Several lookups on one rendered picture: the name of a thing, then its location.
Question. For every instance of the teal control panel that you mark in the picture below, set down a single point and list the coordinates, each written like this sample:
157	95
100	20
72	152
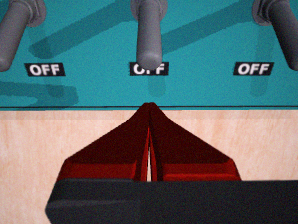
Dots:
73	55

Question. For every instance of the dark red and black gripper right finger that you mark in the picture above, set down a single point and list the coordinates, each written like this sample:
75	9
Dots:
182	156

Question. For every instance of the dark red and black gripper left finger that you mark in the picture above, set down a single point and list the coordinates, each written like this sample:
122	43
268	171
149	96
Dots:
116	154

